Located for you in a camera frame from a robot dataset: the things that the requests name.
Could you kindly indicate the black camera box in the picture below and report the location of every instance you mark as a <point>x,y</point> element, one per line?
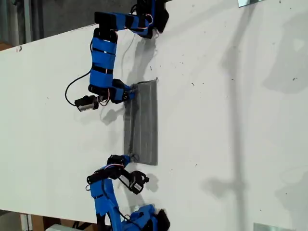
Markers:
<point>138,181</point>
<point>84,103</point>

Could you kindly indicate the white container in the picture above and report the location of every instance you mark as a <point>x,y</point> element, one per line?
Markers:
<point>59,227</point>

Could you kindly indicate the grey white-striped towel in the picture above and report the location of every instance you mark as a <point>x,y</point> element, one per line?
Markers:
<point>146,125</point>

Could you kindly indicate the grey metal post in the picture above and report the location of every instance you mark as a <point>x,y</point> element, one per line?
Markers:
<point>27,21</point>

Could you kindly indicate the black camera stalk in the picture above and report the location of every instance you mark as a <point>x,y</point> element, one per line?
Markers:
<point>101,98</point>
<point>124,179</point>

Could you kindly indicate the metal bracket plate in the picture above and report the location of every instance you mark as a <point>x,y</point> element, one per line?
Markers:
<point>249,2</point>

